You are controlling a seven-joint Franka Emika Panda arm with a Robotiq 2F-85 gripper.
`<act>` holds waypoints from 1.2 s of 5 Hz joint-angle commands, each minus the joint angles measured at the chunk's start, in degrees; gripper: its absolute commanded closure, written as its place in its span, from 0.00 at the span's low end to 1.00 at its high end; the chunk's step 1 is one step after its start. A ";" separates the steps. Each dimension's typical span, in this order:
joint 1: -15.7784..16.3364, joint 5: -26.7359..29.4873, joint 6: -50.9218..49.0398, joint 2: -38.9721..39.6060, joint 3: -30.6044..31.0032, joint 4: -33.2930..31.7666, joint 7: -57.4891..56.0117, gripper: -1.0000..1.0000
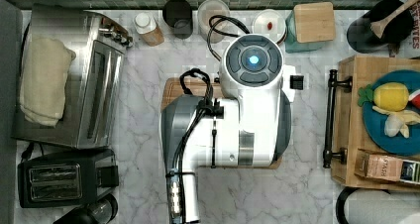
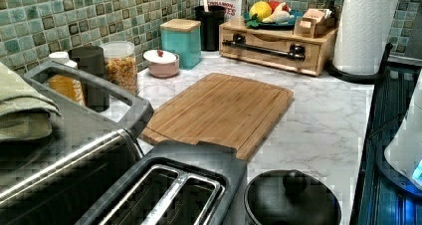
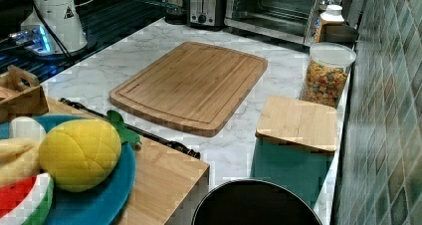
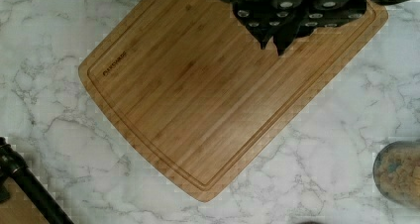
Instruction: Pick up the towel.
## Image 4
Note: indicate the black tripod leg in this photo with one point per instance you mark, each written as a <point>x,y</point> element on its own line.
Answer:
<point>13,165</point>

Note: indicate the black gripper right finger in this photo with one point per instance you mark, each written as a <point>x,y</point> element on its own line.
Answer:
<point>307,15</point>

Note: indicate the glass jar with brown contents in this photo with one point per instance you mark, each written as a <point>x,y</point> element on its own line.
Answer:
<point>396,173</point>

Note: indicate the bamboo cutting board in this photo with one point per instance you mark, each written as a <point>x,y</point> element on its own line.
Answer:
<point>197,96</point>

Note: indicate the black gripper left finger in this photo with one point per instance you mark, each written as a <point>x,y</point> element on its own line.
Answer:
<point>266,20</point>

